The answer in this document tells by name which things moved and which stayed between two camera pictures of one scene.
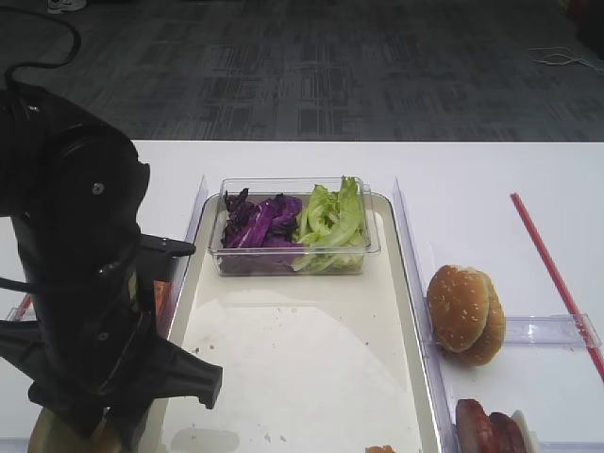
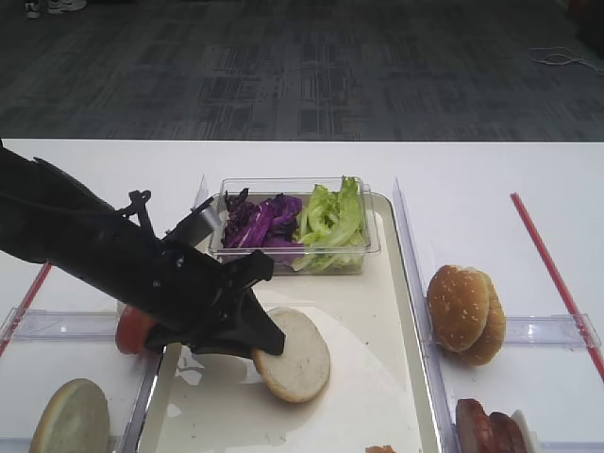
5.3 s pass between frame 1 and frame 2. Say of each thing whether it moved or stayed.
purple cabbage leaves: stayed
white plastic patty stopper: stayed
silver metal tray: stayed
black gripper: moved
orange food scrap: stayed
